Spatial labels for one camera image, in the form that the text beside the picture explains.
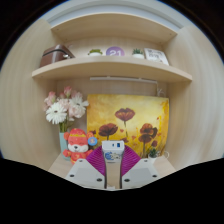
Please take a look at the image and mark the pink and white flower bouquet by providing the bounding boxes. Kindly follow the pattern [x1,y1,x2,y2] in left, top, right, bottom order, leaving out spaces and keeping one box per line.
[43,86,90,134]

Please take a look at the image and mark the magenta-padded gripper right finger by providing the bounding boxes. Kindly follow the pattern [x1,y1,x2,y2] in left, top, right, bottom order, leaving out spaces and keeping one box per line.
[120,146,161,190]

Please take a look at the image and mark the yellow poppy flower painting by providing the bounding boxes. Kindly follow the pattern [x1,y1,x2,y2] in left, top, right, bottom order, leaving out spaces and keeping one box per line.
[86,93,170,158]

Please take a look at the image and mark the red plush toy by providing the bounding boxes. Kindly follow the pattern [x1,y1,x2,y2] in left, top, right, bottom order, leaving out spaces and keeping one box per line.
[62,128,99,165]

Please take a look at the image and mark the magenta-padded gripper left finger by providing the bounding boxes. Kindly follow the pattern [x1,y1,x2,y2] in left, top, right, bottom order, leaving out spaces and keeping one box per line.
[65,145,107,190]

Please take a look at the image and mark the white light bar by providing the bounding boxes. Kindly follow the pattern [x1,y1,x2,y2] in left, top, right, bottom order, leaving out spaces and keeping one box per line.
[89,76,160,85]

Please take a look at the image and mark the white charger with cartoon sticker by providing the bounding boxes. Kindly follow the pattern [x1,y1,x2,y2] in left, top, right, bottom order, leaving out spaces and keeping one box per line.
[101,140,126,164]

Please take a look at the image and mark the small plant in white pot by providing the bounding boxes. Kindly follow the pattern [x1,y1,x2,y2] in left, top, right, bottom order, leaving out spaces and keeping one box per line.
[147,148,160,165]

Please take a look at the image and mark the wooden shelf unit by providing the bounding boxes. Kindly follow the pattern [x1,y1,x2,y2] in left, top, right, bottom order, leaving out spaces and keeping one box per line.
[31,13,194,84]

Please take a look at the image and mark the light blue vase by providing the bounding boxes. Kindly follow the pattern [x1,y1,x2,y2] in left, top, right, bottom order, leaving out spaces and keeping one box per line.
[59,131,71,161]

